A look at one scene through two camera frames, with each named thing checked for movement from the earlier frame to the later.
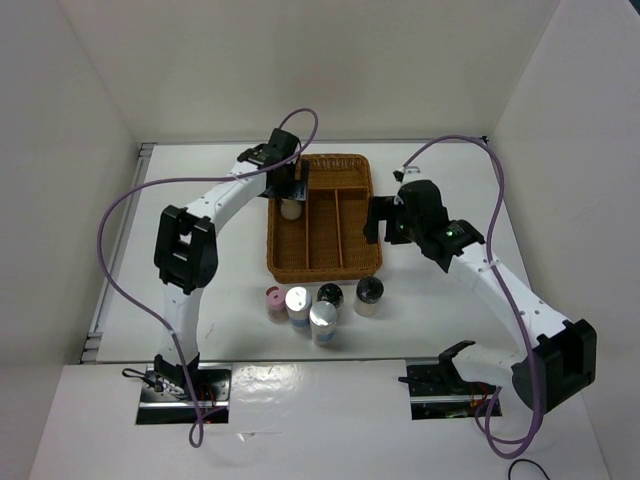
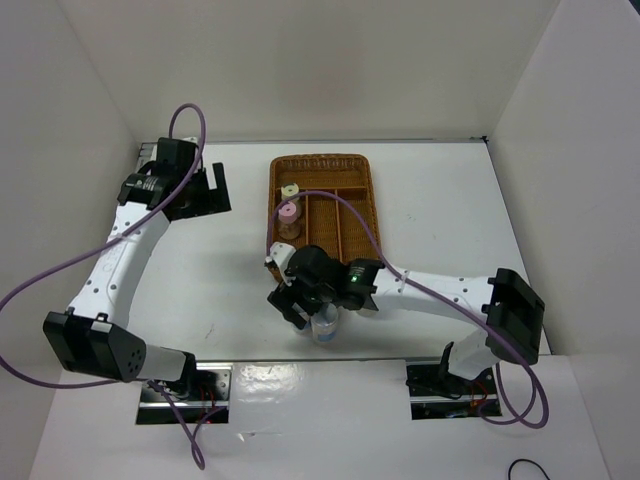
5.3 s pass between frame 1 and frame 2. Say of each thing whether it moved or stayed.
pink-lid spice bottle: moved
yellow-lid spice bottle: moved
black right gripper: moved
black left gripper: moved
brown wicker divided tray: stayed
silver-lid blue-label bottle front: stayed
